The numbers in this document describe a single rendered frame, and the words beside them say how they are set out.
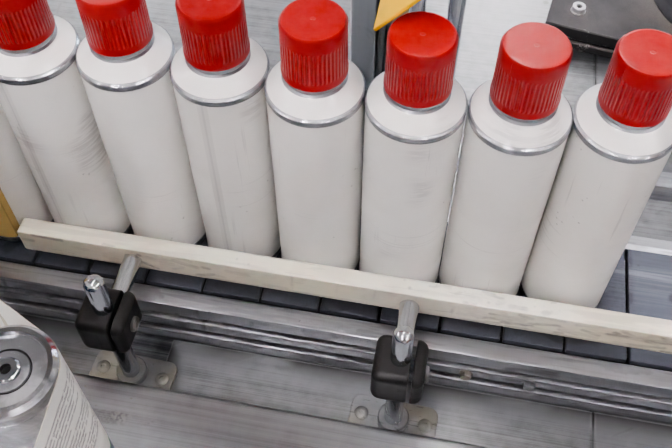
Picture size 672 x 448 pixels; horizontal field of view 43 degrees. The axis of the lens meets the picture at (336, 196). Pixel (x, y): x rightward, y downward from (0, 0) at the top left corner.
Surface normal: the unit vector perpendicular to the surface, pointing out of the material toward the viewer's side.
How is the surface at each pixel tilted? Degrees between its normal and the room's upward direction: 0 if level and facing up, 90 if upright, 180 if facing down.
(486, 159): 90
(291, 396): 0
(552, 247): 90
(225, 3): 2
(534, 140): 45
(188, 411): 0
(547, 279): 90
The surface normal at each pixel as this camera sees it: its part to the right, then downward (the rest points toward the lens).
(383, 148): -0.64, 0.61
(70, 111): 0.66, 0.60
